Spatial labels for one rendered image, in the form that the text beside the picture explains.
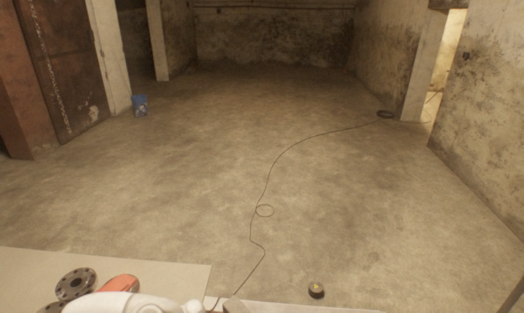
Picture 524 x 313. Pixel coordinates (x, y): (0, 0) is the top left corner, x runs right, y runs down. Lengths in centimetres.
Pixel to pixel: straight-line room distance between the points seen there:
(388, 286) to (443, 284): 47
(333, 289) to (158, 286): 135
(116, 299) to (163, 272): 159
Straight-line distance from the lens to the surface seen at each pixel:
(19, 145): 499
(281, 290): 230
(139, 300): 89
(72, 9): 562
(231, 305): 196
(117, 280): 217
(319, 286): 227
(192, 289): 233
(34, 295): 280
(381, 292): 247
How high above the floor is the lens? 189
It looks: 27 degrees down
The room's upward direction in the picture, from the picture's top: 1 degrees clockwise
